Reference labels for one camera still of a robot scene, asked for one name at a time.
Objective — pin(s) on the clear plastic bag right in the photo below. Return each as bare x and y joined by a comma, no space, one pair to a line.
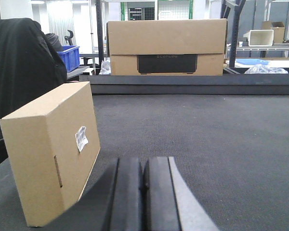
264,69

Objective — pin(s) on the white plastic bin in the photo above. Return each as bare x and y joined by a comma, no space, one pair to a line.
259,38

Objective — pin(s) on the black cloth cover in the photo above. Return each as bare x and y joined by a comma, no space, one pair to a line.
29,66

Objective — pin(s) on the large open cardboard box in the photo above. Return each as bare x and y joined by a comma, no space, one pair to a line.
167,47

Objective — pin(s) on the distant brown cardboard box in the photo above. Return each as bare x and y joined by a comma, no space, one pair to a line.
277,27

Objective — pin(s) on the clear plastic bag left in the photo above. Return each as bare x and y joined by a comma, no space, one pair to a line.
105,68

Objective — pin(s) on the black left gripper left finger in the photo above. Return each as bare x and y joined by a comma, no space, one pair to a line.
123,186

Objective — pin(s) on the clear plastic bag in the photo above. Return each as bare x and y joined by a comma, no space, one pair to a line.
105,68
264,69

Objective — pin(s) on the white barcode label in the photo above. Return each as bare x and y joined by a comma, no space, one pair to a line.
81,139

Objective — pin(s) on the black metal rack post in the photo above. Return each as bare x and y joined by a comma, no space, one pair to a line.
237,7

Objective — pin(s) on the blue plastic crate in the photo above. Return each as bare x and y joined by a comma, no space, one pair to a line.
70,57

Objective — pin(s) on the small brown cardboard package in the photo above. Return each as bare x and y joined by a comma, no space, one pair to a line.
49,172

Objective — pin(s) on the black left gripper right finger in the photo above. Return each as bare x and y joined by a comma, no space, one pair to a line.
169,203

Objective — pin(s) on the black office chair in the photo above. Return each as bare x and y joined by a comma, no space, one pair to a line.
68,38

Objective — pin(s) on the blue flat tray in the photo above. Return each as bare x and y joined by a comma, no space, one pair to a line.
252,61

